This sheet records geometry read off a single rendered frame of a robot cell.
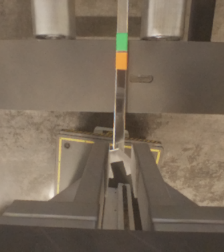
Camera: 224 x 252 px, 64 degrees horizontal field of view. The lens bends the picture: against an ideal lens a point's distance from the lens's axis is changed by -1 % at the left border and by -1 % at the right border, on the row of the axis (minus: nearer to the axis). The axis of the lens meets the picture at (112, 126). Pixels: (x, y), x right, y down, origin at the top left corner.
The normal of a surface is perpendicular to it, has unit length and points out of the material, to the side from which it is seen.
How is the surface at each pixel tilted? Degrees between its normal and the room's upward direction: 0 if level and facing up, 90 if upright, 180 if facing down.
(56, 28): 25
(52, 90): 0
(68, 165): 0
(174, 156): 0
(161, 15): 14
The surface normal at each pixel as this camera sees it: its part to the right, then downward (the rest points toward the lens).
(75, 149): -0.03, 0.27
